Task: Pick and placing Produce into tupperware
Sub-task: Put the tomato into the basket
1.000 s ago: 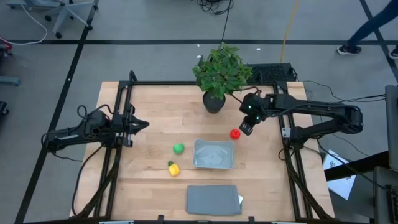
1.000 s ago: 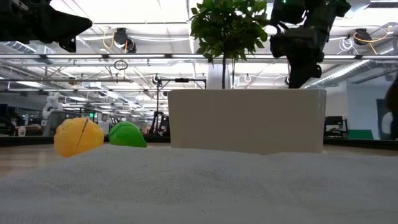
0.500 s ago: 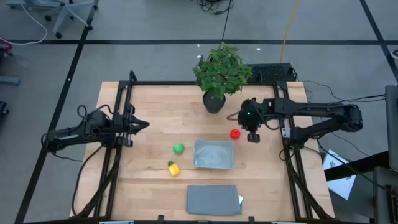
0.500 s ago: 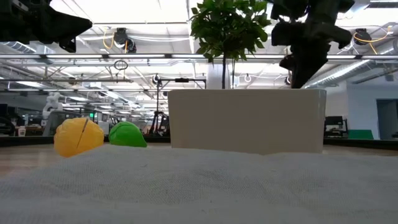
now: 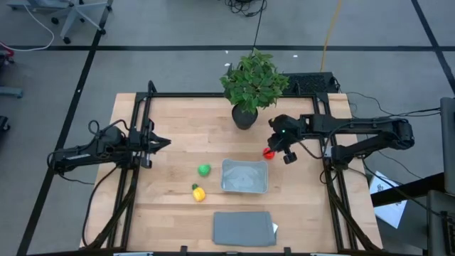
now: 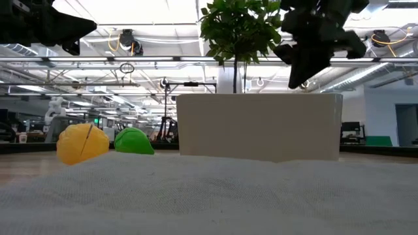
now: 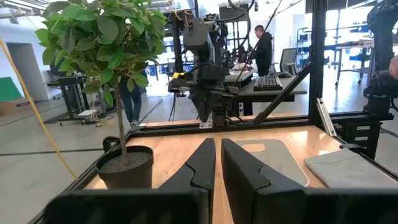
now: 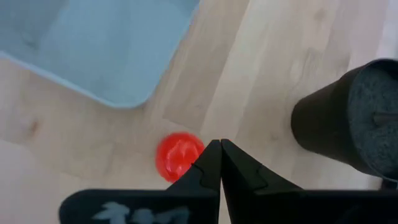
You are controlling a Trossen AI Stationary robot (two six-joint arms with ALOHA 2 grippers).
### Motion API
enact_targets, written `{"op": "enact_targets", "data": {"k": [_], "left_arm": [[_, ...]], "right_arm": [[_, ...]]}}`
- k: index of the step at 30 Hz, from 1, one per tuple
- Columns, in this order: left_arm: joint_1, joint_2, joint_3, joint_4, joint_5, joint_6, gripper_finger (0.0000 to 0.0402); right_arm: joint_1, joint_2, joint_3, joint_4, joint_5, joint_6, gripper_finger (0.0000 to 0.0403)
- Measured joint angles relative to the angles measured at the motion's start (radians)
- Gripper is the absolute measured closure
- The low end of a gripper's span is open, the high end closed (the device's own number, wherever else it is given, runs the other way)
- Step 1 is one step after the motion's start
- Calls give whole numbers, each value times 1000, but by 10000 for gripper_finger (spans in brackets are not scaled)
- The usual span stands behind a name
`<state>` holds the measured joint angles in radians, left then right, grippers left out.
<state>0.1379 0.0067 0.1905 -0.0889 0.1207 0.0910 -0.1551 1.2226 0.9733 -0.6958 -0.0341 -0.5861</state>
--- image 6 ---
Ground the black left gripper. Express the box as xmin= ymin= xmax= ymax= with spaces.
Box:
xmin=0 ymin=0 xmax=98 ymax=55

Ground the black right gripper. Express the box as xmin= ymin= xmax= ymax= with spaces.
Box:
xmin=273 ymin=0 xmax=370 ymax=89

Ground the yellow toy bell pepper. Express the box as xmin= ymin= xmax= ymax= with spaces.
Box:
xmin=56 ymin=123 xmax=110 ymax=166

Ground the green toy bell pepper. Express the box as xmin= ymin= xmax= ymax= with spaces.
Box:
xmin=114 ymin=127 xmax=155 ymax=155

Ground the grey plastic tupperware bin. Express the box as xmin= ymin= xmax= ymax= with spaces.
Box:
xmin=176 ymin=93 xmax=344 ymax=163

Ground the green plant in black pot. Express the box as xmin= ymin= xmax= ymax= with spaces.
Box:
xmin=199 ymin=0 xmax=283 ymax=95

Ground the green board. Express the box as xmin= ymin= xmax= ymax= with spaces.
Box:
xmin=365 ymin=136 xmax=393 ymax=147

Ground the grey cabinet machine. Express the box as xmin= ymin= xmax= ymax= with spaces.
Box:
xmin=44 ymin=116 xmax=88 ymax=144

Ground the dark blue door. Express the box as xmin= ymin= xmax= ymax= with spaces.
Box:
xmin=394 ymin=103 xmax=418 ymax=147

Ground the black tripod stand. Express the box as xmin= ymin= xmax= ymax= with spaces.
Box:
xmin=155 ymin=78 xmax=217 ymax=144

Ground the ceiling cable reel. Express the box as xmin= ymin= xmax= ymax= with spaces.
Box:
xmin=118 ymin=28 xmax=144 ymax=56
xmin=371 ymin=29 xmax=393 ymax=48

